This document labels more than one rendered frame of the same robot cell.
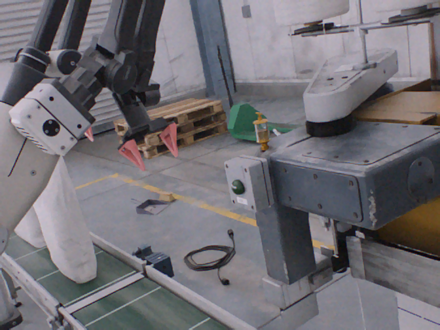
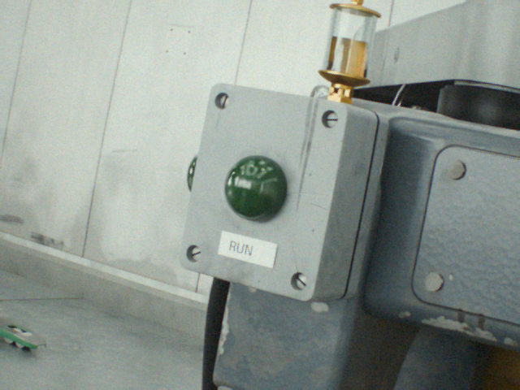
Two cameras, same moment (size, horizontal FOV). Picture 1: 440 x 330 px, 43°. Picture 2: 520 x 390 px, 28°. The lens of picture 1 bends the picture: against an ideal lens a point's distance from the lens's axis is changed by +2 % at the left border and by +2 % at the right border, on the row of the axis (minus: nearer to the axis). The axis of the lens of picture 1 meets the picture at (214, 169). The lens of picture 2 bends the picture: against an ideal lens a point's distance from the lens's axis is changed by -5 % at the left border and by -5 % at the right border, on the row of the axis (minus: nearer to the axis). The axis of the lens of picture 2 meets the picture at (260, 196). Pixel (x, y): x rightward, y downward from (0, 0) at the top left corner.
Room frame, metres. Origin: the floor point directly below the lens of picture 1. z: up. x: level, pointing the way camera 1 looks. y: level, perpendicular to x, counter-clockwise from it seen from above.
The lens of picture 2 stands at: (0.51, 0.18, 1.31)
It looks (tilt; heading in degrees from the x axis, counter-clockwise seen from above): 3 degrees down; 333
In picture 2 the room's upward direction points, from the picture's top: 11 degrees clockwise
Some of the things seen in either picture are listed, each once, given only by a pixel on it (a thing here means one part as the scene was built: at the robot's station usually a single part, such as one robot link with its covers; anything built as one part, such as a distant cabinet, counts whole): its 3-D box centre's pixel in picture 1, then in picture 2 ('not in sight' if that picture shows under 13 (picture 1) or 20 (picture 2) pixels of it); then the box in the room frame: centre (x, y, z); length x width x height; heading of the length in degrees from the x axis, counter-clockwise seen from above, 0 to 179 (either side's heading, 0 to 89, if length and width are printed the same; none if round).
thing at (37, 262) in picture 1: (37, 244); not in sight; (3.40, 1.24, 0.34); 2.21 x 0.39 x 0.09; 32
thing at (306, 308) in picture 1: (293, 308); not in sight; (1.00, -0.10, 0.98); 0.09 x 0.05 x 0.05; 122
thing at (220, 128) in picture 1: (173, 137); not in sight; (7.03, 0.45, 0.07); 1.20 x 0.82 x 0.14; 120
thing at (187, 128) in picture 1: (172, 126); not in sight; (7.04, 0.43, 0.22); 1.21 x 0.84 x 0.14; 122
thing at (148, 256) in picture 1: (147, 261); not in sight; (2.75, 0.46, 0.35); 0.30 x 0.15 x 0.15; 32
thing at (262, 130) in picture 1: (262, 131); (349, 43); (1.01, -0.10, 1.37); 0.03 x 0.02 x 0.03; 32
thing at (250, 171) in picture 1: (249, 183); (283, 191); (0.96, -0.06, 1.29); 0.08 x 0.05 x 0.09; 32
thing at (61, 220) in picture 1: (57, 209); not in sight; (2.79, 0.86, 0.74); 0.47 x 0.22 x 0.72; 30
